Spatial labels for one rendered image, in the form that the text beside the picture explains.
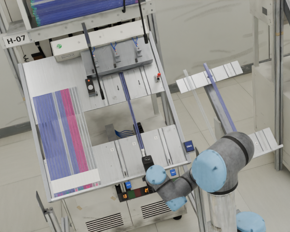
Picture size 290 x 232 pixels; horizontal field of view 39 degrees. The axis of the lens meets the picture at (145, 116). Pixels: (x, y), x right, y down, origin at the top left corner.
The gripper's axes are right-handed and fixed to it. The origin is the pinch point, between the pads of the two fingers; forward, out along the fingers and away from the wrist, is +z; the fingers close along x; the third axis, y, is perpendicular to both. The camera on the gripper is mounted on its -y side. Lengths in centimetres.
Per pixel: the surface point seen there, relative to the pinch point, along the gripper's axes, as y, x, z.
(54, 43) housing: -76, -28, -6
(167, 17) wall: -147, 63, 135
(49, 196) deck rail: -5.0, -47.9, 1.2
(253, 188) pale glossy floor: 17, 70, 83
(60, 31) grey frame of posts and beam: -80, -24, -9
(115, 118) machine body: -49, -7, 60
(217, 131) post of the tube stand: -14.4, 39.5, 8.8
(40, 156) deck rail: -24, -48, 1
